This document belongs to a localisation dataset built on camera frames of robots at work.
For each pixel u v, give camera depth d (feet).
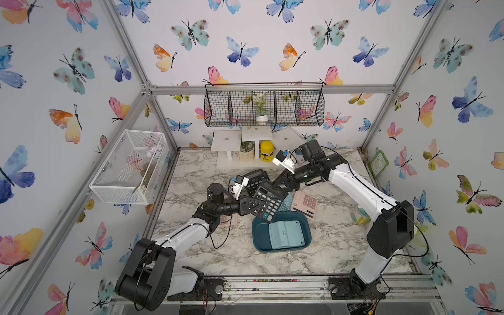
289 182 2.24
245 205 2.32
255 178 3.31
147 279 1.35
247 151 3.62
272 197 2.53
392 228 1.49
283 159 2.28
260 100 3.09
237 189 2.41
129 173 2.34
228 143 3.42
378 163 3.63
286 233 2.80
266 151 3.41
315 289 2.47
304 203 3.08
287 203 3.14
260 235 2.81
